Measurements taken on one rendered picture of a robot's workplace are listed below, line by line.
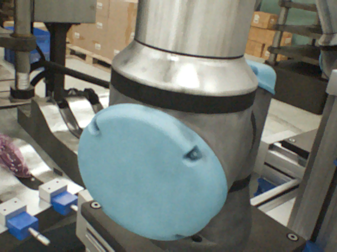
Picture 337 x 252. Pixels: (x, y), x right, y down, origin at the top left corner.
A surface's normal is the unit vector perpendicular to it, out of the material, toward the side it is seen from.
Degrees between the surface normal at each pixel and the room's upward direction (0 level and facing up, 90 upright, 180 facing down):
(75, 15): 90
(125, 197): 98
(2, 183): 23
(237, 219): 73
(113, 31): 94
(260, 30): 100
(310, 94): 90
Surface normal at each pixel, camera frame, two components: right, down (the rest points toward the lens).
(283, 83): -0.72, 0.18
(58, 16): 0.62, 0.38
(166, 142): -0.42, 0.42
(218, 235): 0.27, 0.11
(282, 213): 0.14, -0.91
